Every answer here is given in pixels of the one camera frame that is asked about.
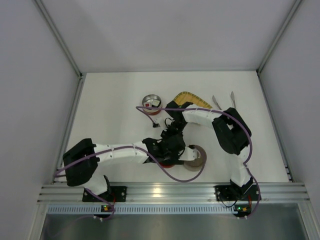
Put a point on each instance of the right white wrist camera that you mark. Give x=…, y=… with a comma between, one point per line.
x=156, y=124

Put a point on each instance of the woven bamboo tray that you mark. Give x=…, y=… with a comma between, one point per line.
x=186, y=96

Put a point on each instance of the red-banded metal bowl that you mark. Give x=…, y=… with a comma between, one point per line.
x=151, y=110

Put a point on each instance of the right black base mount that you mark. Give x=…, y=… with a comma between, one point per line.
x=224, y=193

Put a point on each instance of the slotted cable duct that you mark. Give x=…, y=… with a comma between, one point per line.
x=142, y=209

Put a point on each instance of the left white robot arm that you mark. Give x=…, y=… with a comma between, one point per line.
x=87, y=162

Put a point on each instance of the red round lid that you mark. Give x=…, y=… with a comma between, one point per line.
x=166, y=165

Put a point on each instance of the white sushi piece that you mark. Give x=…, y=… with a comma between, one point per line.
x=155, y=103

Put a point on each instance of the metal tongs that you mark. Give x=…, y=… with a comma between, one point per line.
x=232, y=98

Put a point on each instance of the brown round lid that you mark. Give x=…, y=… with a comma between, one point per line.
x=199, y=161

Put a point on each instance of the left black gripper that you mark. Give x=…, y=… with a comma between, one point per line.
x=173, y=153

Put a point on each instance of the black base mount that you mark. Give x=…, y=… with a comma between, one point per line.
x=224, y=193
x=115, y=194

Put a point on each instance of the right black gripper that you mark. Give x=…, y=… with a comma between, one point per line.
x=171, y=128

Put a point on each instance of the aluminium mounting rail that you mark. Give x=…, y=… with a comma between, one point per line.
x=176, y=193

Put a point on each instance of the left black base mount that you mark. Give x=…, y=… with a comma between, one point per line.
x=115, y=194

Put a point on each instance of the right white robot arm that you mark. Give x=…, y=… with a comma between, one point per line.
x=233, y=136

